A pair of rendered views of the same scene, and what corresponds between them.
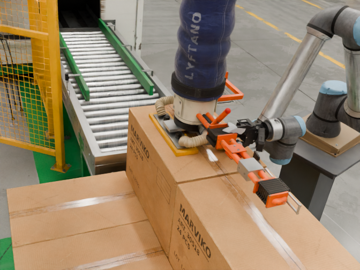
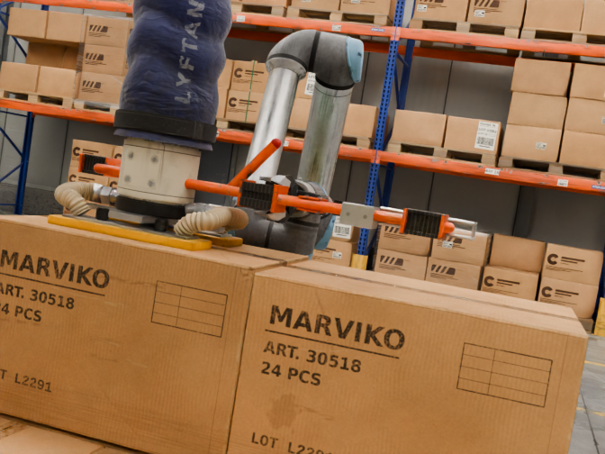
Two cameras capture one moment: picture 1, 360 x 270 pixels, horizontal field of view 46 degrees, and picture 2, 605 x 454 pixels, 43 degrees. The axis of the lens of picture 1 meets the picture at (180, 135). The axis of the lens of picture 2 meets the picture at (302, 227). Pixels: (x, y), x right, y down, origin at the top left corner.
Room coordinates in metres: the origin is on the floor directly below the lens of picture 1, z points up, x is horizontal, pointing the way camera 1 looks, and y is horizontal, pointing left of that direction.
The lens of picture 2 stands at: (0.25, 1.00, 1.13)
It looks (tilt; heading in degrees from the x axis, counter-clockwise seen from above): 3 degrees down; 312
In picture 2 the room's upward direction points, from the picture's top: 9 degrees clockwise
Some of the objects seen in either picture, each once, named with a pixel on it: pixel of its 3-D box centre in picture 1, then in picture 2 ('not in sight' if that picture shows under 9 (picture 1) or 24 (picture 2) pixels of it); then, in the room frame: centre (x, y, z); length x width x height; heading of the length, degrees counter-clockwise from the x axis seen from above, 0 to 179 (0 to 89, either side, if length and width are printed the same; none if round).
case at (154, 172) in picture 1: (187, 170); (144, 324); (1.62, -0.05, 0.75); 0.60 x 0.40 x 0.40; 27
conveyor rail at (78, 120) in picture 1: (62, 82); not in sight; (2.92, 0.93, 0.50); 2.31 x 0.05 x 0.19; 26
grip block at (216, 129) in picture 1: (221, 135); (263, 195); (1.41, -0.16, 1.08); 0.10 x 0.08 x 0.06; 116
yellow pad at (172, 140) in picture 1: (172, 129); (130, 225); (1.60, 0.04, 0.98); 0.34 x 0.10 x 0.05; 26
